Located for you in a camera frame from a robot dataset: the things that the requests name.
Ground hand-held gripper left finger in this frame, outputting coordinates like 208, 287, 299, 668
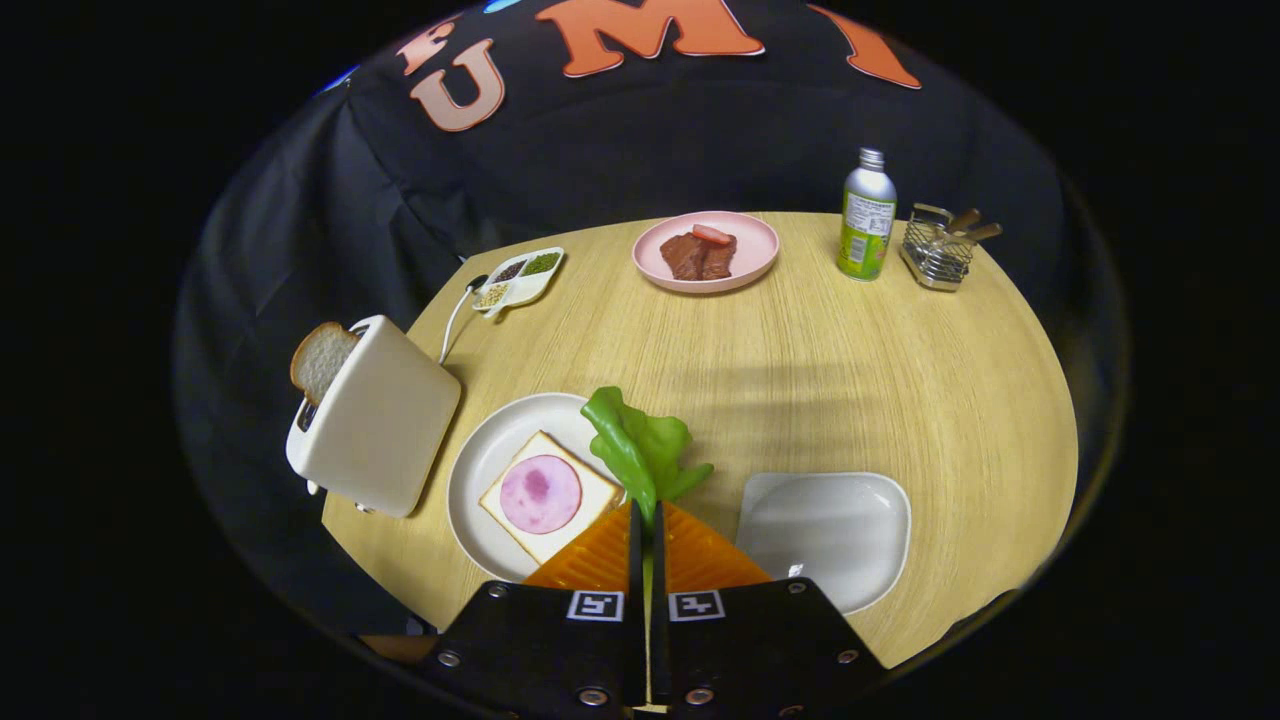
420, 500, 647, 713

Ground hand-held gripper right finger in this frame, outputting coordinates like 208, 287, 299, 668
650, 500, 889, 713

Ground green lettuce leaf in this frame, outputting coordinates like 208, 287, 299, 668
580, 387, 715, 601

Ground toasted bread slice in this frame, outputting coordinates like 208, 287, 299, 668
290, 321, 361, 406

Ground white square plate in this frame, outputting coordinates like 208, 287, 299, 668
736, 471, 912, 615

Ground pink ham slice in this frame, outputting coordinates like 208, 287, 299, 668
499, 455, 583, 536

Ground white bread slice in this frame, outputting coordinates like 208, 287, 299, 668
478, 430, 626, 566

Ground white round plate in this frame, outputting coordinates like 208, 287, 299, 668
447, 392, 641, 584

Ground white toaster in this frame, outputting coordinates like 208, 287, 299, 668
285, 315, 463, 519

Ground white divided condiment dish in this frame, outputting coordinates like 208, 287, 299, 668
472, 247, 566, 321

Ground brown meat pieces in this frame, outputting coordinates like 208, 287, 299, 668
659, 230, 739, 282

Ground pink round plate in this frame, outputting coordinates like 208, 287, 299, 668
631, 211, 781, 295

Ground silver bottle green label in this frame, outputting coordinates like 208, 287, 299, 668
837, 148, 898, 282

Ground black backdrop cloth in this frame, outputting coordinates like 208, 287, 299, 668
175, 0, 1131, 641

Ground white toaster cable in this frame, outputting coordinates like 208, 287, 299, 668
438, 275, 489, 366

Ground wire cutlery basket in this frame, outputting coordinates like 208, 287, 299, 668
899, 204, 976, 293

